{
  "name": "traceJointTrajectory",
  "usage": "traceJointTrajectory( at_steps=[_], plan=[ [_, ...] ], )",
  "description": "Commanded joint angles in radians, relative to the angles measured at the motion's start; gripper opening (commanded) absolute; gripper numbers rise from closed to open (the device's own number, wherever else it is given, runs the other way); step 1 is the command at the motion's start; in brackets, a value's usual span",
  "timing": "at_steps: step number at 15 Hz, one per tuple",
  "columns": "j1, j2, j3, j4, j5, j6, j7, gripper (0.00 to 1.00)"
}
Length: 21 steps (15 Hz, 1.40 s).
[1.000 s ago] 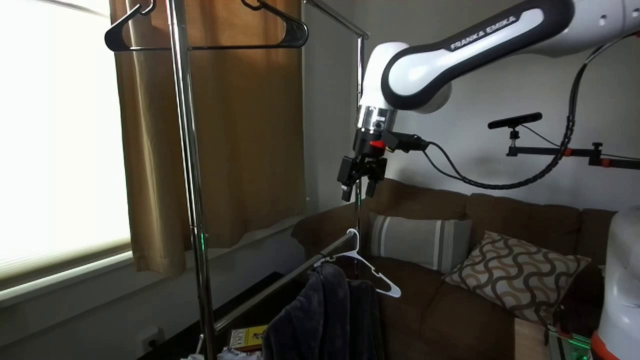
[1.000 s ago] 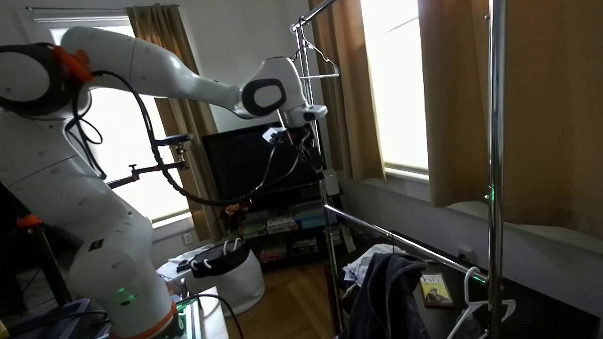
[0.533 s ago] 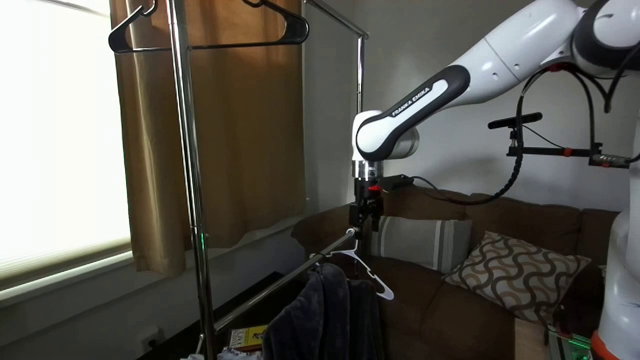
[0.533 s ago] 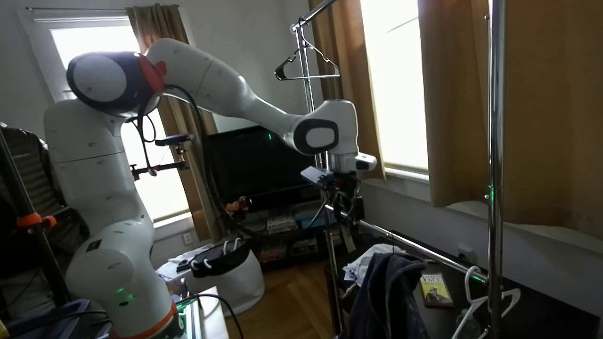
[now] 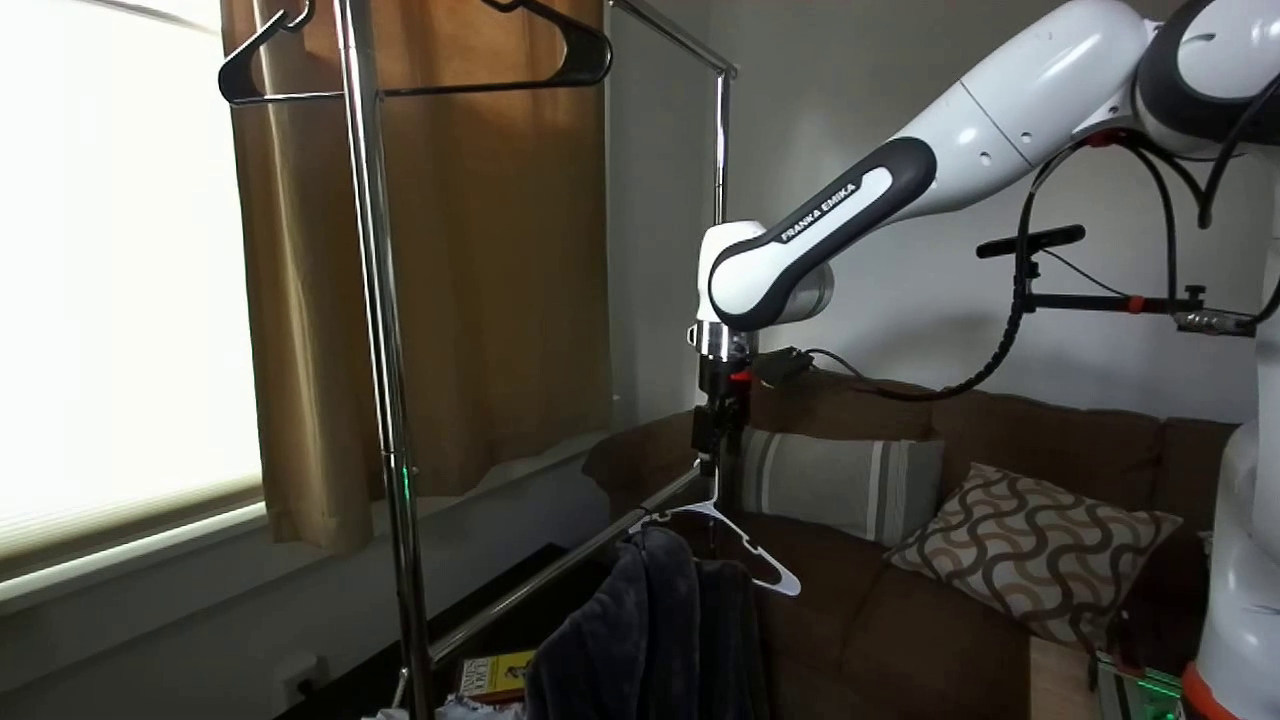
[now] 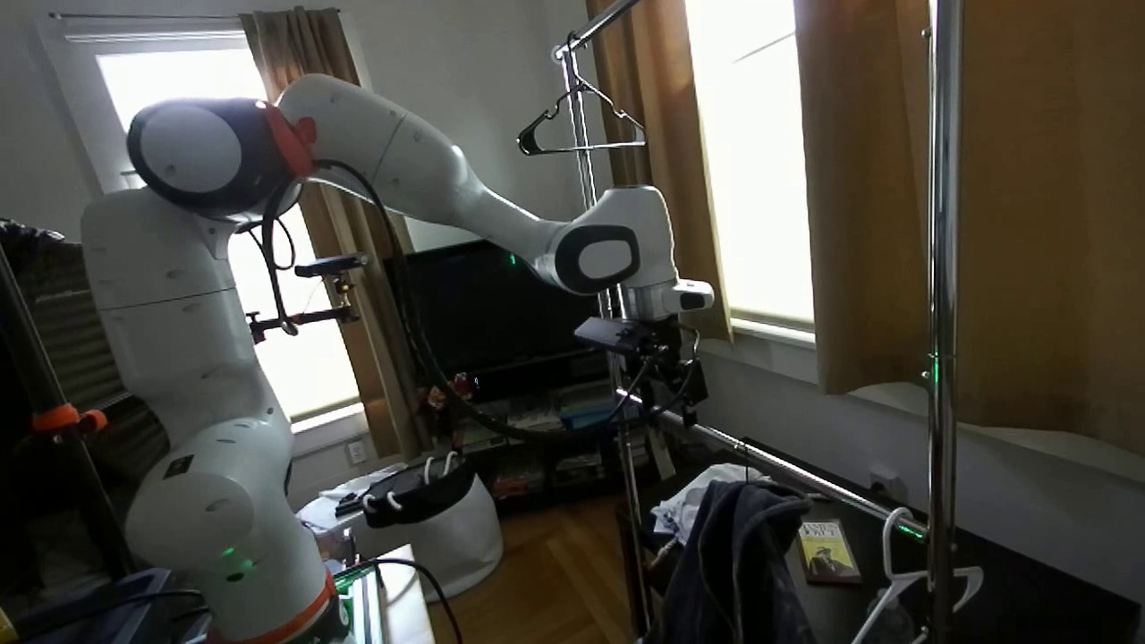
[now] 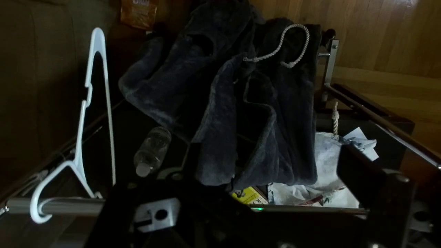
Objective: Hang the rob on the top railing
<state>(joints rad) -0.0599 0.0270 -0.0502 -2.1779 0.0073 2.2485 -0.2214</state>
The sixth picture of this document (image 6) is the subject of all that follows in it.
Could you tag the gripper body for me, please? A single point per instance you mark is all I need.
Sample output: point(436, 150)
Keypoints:
point(666, 362)

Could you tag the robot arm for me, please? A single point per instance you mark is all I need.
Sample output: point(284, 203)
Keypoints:
point(188, 358)

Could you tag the dark media shelf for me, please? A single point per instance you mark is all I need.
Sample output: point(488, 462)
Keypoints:
point(546, 447)

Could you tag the white crumpled cloth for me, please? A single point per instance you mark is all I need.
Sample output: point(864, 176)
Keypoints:
point(684, 510)

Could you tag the chrome low rack rod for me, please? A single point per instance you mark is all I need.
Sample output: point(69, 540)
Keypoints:
point(787, 470)

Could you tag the brown curtain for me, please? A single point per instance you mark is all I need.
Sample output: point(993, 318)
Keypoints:
point(358, 358)
point(662, 179)
point(1047, 224)

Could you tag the black television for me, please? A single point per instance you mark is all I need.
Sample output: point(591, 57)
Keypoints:
point(483, 313)

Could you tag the window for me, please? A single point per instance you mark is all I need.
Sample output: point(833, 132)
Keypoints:
point(179, 76)
point(751, 179)

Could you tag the dark blue robe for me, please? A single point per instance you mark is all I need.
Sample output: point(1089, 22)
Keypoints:
point(733, 572)

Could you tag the black clothes hanger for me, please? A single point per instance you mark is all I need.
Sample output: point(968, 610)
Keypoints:
point(581, 143)

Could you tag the book with yellow cover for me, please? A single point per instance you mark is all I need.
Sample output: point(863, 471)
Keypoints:
point(827, 553)

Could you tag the white bean bag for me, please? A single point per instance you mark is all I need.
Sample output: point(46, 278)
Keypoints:
point(456, 546)

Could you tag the chrome garment rack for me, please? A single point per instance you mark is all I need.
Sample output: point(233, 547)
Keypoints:
point(944, 268)

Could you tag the white clothes hanger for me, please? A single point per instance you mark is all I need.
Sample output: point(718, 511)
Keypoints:
point(894, 581)

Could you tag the chrome high rack rod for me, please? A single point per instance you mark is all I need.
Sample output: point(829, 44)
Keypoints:
point(595, 27)

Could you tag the curtain rod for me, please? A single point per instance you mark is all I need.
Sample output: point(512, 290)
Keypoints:
point(143, 15)

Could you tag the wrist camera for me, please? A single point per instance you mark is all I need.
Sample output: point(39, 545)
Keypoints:
point(608, 333)

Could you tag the wall socket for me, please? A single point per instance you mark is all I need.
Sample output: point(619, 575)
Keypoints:
point(357, 451)

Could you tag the camera on mount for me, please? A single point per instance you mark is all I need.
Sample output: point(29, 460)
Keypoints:
point(331, 266)

